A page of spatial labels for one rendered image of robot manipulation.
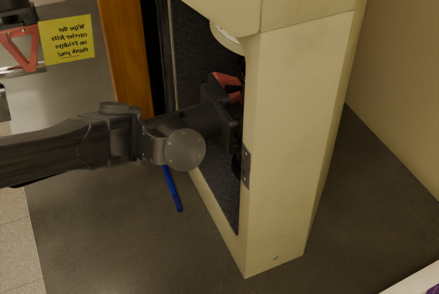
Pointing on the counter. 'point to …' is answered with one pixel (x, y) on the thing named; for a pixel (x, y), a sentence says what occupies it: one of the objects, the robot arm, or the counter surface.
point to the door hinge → (166, 46)
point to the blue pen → (172, 188)
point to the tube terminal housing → (291, 106)
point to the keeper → (245, 166)
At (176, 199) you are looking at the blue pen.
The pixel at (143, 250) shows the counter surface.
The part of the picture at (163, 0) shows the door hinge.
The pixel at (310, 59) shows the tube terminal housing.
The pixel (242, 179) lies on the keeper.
